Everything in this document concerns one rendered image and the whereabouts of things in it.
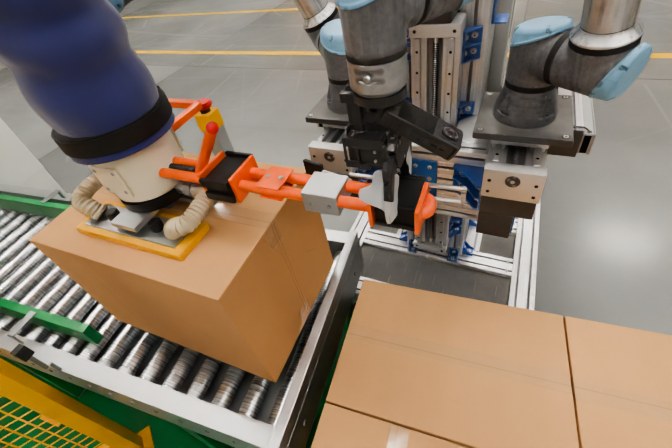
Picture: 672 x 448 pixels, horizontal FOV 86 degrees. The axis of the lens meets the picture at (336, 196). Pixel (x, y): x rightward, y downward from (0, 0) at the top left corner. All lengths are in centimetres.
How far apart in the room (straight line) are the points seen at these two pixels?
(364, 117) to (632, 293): 177
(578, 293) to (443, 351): 102
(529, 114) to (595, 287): 122
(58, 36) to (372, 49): 51
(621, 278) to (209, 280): 184
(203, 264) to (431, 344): 68
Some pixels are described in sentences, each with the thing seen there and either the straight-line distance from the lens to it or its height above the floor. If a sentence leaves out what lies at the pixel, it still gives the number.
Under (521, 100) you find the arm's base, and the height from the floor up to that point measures 111.
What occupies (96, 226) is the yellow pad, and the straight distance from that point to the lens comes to 102.
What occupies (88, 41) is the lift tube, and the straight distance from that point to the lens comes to 75.
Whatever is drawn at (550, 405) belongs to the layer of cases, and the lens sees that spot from 114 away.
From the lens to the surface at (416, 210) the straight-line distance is 55.
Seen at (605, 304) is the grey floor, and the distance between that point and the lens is 203.
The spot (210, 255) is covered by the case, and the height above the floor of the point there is 103.
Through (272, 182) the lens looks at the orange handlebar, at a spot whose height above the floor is 118.
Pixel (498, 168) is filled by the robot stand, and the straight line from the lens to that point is 95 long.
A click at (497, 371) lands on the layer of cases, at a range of 114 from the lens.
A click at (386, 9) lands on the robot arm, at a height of 147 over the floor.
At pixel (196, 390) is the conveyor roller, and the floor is 55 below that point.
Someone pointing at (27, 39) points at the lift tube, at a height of 147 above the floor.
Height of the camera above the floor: 158
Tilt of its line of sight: 41 degrees down
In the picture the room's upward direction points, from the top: 12 degrees counter-clockwise
